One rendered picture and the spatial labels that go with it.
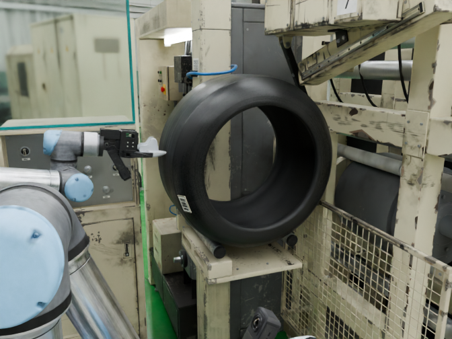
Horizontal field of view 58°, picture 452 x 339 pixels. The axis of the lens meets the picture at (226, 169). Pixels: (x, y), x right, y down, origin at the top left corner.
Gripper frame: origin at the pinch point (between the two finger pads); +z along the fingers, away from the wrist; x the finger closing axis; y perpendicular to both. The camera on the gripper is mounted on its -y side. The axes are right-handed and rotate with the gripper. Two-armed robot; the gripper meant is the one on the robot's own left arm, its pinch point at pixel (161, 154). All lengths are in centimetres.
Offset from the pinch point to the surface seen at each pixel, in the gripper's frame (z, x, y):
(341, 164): 107, 47, -10
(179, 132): 3.3, -7.2, 8.7
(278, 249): 52, 5, -37
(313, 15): 43, -10, 49
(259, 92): 26.3, -12.2, 23.4
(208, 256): 19.1, -3.2, -35.2
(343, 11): 43, -26, 49
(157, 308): 30, 106, -121
